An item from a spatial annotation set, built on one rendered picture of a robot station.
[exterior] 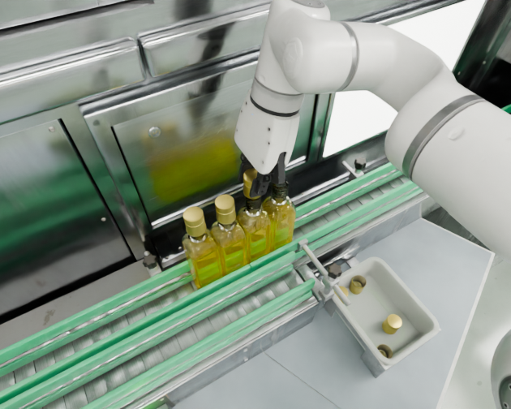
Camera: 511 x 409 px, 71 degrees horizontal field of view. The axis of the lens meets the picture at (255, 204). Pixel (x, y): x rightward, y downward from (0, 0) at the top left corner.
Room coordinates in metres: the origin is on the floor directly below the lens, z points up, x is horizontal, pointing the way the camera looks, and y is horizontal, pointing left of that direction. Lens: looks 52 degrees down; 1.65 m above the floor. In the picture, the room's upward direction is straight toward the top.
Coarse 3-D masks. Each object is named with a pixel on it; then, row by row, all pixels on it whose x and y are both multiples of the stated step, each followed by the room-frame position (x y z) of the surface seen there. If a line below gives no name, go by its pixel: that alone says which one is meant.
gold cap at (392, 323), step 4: (388, 316) 0.31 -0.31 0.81; (392, 316) 0.31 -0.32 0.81; (396, 316) 0.31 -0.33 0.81; (388, 320) 0.30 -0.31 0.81; (392, 320) 0.30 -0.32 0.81; (396, 320) 0.30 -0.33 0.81; (400, 320) 0.30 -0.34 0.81; (384, 324) 0.30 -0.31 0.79; (388, 324) 0.30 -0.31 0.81; (392, 324) 0.30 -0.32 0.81; (396, 324) 0.30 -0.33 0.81; (400, 324) 0.30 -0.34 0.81; (384, 328) 0.30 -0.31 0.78; (388, 328) 0.29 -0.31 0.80; (392, 328) 0.29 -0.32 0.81; (396, 328) 0.29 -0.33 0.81; (388, 332) 0.29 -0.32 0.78; (392, 332) 0.29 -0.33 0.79
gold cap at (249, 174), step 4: (252, 168) 0.43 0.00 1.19; (244, 172) 0.42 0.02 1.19; (248, 172) 0.42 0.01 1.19; (252, 172) 0.42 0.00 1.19; (256, 172) 0.42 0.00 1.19; (244, 176) 0.41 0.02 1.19; (248, 176) 0.41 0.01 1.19; (252, 176) 0.41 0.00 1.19; (244, 180) 0.41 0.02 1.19; (248, 180) 0.40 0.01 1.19; (252, 180) 0.40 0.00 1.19; (244, 184) 0.41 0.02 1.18; (248, 184) 0.40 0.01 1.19; (244, 188) 0.41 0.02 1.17; (248, 188) 0.40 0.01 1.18; (244, 192) 0.41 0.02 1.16; (248, 192) 0.40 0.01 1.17; (248, 196) 0.40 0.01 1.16; (256, 196) 0.40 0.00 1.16
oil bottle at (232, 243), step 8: (216, 224) 0.39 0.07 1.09; (240, 224) 0.39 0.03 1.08; (216, 232) 0.37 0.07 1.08; (224, 232) 0.37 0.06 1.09; (232, 232) 0.37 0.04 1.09; (240, 232) 0.37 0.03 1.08; (216, 240) 0.37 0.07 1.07; (224, 240) 0.36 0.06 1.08; (232, 240) 0.36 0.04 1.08; (240, 240) 0.37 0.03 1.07; (224, 248) 0.35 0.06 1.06; (232, 248) 0.36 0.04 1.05; (240, 248) 0.37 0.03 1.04; (224, 256) 0.35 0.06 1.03; (232, 256) 0.36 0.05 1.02; (240, 256) 0.36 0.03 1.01; (224, 264) 0.35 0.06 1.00; (232, 264) 0.36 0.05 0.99; (240, 264) 0.36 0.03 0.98; (224, 272) 0.35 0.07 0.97
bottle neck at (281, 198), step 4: (276, 184) 0.45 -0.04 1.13; (280, 184) 0.45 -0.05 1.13; (284, 184) 0.45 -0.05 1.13; (288, 184) 0.44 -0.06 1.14; (276, 188) 0.43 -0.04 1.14; (280, 188) 0.43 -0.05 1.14; (284, 188) 0.43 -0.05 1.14; (276, 192) 0.43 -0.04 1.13; (280, 192) 0.43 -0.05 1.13; (284, 192) 0.43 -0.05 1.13; (276, 196) 0.43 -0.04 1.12; (280, 196) 0.43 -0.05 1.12; (284, 196) 0.43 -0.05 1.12; (276, 200) 0.43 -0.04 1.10; (280, 200) 0.43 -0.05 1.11; (284, 200) 0.43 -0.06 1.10; (280, 204) 0.43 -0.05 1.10
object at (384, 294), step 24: (360, 264) 0.44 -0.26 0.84; (384, 264) 0.44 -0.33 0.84; (384, 288) 0.40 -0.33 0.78; (408, 288) 0.37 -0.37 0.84; (360, 312) 0.34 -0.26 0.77; (384, 312) 0.34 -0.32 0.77; (408, 312) 0.33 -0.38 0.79; (360, 336) 0.26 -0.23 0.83; (384, 336) 0.28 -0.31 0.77; (408, 336) 0.28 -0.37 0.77; (432, 336) 0.26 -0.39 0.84; (384, 360) 0.21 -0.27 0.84
